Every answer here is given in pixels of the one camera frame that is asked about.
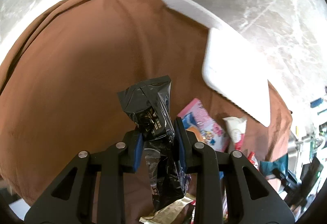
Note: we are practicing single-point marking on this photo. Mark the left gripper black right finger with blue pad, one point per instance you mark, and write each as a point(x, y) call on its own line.
point(250, 198)

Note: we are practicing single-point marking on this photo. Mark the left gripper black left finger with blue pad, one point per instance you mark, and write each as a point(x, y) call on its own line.
point(69, 198)

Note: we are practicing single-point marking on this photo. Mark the white cream snack packet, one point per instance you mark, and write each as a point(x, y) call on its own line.
point(236, 128)

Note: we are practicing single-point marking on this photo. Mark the beige gold snack packet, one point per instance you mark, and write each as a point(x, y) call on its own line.
point(169, 213)

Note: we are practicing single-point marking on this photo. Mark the pink cartoon snack packet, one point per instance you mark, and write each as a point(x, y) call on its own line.
point(196, 119)

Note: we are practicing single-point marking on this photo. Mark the black snack bag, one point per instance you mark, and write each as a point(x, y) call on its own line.
point(147, 104)

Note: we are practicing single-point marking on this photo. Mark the red white snack packet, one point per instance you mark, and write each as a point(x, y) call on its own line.
point(253, 160)

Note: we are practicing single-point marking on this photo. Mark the black monitor screen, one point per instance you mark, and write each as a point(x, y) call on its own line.
point(309, 176)

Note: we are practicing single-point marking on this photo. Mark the brown tablecloth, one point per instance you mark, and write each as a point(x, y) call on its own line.
point(60, 84)

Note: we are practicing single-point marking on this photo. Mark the white plastic tray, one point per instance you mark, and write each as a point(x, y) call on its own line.
point(229, 68)

